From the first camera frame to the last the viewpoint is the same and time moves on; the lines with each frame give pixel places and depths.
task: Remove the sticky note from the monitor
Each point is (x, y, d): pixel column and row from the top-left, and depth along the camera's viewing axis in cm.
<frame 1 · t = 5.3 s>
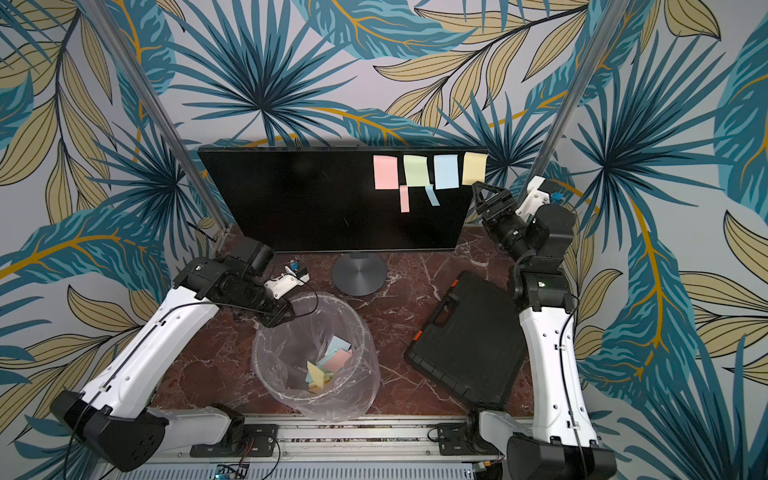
left hand: (282, 316, 71), fingers open
right hand: (475, 190, 61), fingers open
black plastic tool case: (473, 342, 83), point 9 cm above the table
black computer monitor: (283, 200, 110), point 14 cm above the table
grey round monitor stand: (359, 274, 108), on the table
clear plastic lined waste bin: (279, 358, 69), point 19 cm above the table
pile of discarded sticky notes: (320, 374, 67), point 20 cm above the table

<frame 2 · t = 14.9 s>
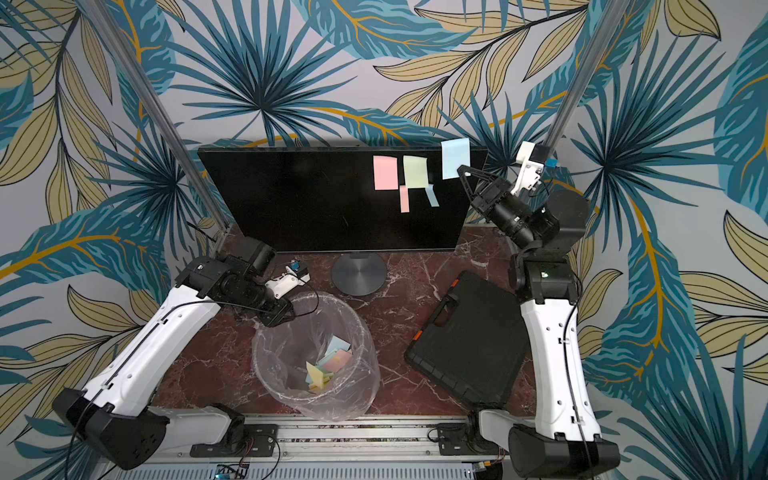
left hand: (283, 316, 71), fingers open
right hand: (456, 170, 53), fingers closed
the named things where they were.

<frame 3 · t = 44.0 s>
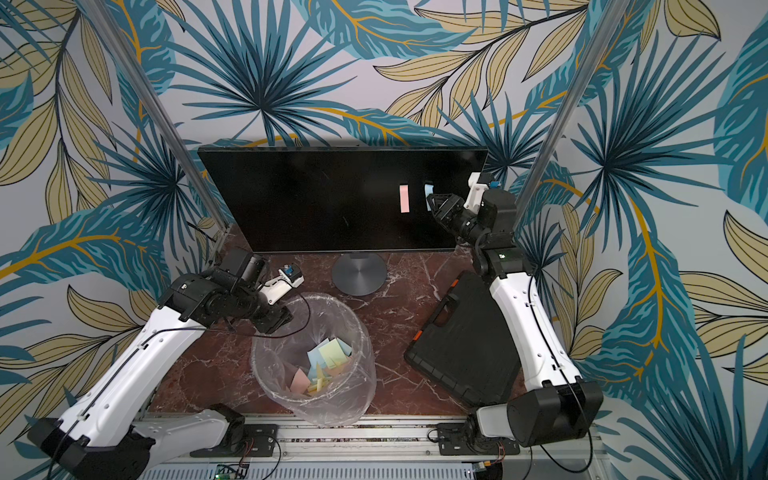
left hand: (277, 314, 71), fingers open
right hand: (428, 197, 69), fingers open
pile of discarded sticky notes: (326, 358, 78), point 11 cm above the table
the other named things where they were.

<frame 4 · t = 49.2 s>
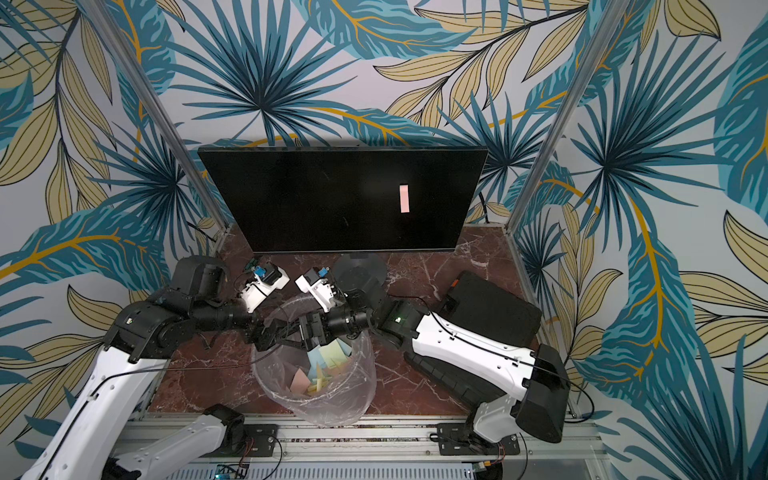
left hand: (284, 317, 63), fingers open
right hand: (283, 335, 59), fingers open
